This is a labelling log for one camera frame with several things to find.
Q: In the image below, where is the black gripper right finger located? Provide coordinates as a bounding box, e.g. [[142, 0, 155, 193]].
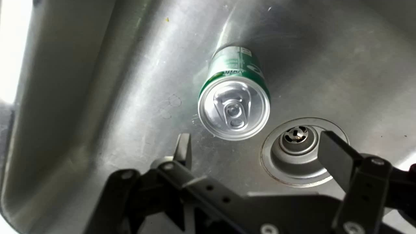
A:
[[317, 131, 416, 234]]

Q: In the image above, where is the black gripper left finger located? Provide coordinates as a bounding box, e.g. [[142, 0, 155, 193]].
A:
[[82, 132, 278, 234]]

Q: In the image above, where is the green soda can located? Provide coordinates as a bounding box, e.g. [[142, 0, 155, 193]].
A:
[[198, 45, 272, 141]]

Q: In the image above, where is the stainless steel double sink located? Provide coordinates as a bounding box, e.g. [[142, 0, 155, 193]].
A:
[[2, 0, 416, 234]]

